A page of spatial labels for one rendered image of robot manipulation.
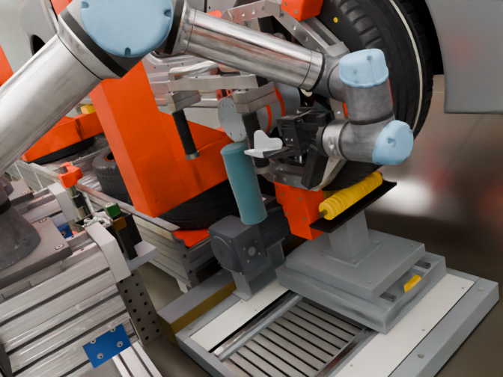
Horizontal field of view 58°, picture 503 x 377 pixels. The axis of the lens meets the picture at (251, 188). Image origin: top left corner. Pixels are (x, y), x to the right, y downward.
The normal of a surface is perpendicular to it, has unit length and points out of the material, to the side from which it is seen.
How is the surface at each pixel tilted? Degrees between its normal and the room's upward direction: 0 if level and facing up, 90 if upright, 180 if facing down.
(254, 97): 90
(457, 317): 0
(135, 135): 90
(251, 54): 94
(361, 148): 90
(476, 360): 0
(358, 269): 0
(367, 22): 61
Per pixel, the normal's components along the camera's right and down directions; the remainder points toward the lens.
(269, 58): 0.18, 0.40
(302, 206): -0.75, 0.43
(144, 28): 0.29, 0.22
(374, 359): -0.26, -0.89
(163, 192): 0.62, 0.15
